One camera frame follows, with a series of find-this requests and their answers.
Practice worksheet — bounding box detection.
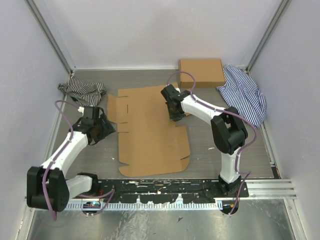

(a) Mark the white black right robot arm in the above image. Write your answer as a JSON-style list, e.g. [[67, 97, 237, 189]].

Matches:
[[161, 84, 248, 198]]

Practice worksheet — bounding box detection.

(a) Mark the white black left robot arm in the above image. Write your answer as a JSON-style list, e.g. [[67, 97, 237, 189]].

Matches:
[[26, 106, 116, 213]]

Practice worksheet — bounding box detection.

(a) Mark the closed brown cardboard box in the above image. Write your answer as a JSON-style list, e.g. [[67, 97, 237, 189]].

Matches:
[[179, 58, 226, 88]]

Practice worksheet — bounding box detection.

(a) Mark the black white striped cloth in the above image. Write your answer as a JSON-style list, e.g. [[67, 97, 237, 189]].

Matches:
[[57, 76, 107, 107]]

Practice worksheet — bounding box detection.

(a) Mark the blue white striped cloth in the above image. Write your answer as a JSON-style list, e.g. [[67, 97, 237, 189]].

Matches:
[[216, 65, 267, 129]]

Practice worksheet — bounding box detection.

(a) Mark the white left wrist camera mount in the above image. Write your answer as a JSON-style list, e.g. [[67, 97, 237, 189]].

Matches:
[[77, 106, 84, 114]]

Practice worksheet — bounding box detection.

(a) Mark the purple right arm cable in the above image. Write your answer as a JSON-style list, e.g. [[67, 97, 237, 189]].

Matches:
[[166, 71, 259, 216]]

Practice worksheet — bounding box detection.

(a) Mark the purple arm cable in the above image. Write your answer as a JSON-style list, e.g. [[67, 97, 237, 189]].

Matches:
[[166, 71, 259, 216], [41, 99, 85, 222]]

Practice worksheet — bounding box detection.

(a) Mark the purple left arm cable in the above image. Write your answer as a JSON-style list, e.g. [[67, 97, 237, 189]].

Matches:
[[41, 99, 85, 222]]

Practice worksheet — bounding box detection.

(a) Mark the slotted grey cable duct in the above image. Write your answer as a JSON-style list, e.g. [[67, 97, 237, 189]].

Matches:
[[66, 201, 223, 211]]

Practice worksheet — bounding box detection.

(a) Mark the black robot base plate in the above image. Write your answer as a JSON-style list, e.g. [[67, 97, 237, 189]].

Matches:
[[69, 177, 250, 204]]

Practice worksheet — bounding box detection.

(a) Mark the aluminium frame rail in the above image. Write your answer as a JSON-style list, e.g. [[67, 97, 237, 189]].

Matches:
[[246, 179, 297, 200]]

